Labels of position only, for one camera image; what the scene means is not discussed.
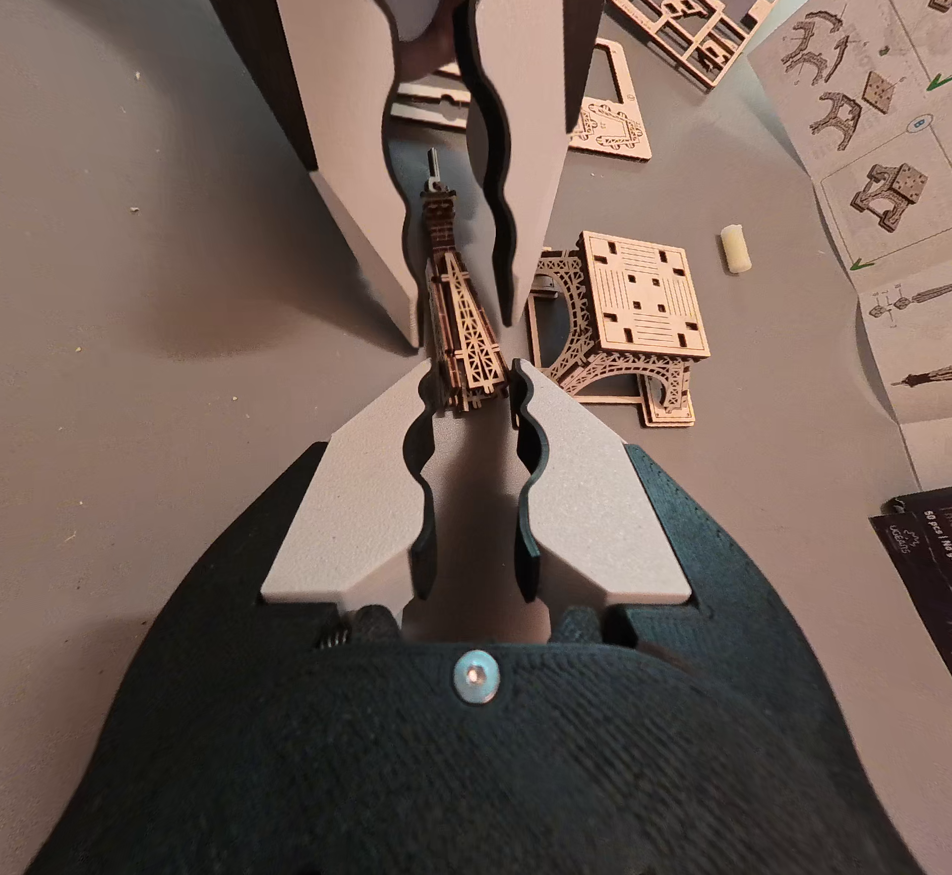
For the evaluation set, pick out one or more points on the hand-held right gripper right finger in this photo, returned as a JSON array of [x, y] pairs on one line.
[[603, 510]]

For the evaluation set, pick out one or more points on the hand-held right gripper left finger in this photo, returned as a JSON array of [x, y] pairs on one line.
[[350, 510]]

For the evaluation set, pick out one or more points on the wooden tower base model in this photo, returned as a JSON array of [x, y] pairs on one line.
[[639, 294]]

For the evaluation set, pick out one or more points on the assembly diagram instruction sheet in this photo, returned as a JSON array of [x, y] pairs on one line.
[[856, 183]]

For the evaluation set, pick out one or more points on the grey desk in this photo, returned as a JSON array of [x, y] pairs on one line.
[[187, 219]]

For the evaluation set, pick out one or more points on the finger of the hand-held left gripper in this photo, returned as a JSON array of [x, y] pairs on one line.
[[536, 71], [334, 108]]

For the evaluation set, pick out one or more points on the wooden part sheet long slots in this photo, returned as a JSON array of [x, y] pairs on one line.
[[617, 138]]

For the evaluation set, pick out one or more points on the wooden tower spire assembly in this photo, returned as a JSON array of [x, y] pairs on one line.
[[465, 339]]

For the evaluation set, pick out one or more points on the wooden part sheet square frames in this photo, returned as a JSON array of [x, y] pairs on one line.
[[751, 5]]

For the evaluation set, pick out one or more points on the dark purple model kit box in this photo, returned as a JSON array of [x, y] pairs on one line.
[[922, 577]]

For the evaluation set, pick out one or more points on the small pale wax stick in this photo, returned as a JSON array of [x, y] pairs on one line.
[[735, 248]]

